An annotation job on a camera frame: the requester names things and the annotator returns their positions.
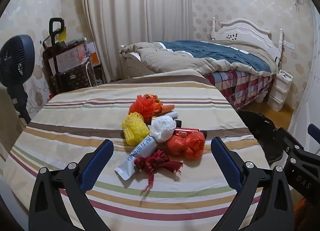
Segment orange sock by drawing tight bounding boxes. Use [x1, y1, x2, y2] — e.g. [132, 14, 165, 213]
[147, 94, 175, 117]

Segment plaid bed sheet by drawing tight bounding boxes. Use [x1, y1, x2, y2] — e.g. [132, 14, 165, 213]
[205, 70, 275, 111]

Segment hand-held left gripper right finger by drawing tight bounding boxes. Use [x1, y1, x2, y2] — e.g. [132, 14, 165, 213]
[211, 136, 295, 231]

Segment white cardboard box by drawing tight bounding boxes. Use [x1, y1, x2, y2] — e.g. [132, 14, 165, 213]
[55, 45, 87, 72]

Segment orange foam net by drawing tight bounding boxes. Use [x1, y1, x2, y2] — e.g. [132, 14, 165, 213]
[129, 95, 160, 122]

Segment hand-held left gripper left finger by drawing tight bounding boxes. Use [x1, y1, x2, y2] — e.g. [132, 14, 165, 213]
[28, 139, 118, 231]

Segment white wardrobe door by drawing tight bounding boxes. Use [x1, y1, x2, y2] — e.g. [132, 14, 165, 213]
[287, 18, 320, 151]

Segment white bed headboard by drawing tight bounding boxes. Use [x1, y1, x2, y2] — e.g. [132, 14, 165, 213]
[211, 17, 285, 58]

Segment striped tablecloth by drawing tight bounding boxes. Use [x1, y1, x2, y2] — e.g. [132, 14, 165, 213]
[2, 68, 271, 231]

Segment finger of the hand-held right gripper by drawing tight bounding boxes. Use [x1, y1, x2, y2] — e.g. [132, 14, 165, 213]
[277, 127, 304, 158]
[308, 123, 320, 155]

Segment orange plastic bag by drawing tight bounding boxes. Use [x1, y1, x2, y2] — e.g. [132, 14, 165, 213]
[166, 131, 206, 159]

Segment orange and white box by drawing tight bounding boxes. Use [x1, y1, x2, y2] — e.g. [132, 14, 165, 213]
[85, 42, 101, 68]

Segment dark blue standing fan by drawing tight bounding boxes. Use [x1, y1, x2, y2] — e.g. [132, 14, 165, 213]
[0, 35, 35, 126]

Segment cream curtain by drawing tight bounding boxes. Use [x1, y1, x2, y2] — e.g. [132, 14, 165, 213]
[81, 0, 195, 83]

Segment black trash bin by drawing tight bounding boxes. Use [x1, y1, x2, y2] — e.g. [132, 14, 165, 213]
[236, 110, 285, 164]

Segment red glossy tube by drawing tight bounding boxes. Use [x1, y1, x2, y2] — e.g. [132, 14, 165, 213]
[174, 127, 207, 138]

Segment white plastic drawer unit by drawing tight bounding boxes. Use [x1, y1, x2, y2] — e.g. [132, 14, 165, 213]
[266, 69, 293, 111]

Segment hanging wall cable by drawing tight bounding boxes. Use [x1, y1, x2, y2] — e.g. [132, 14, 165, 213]
[293, 0, 305, 14]

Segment white squeeze tube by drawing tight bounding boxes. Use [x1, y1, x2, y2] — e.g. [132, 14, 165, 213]
[114, 135, 157, 180]

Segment dark red ribbon bow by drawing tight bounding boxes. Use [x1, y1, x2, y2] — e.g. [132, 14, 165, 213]
[134, 149, 184, 195]

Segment yellow foam net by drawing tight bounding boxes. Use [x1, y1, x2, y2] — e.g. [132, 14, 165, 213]
[122, 112, 152, 146]

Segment black hand trolley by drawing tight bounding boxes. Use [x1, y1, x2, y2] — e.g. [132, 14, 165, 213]
[42, 18, 67, 95]

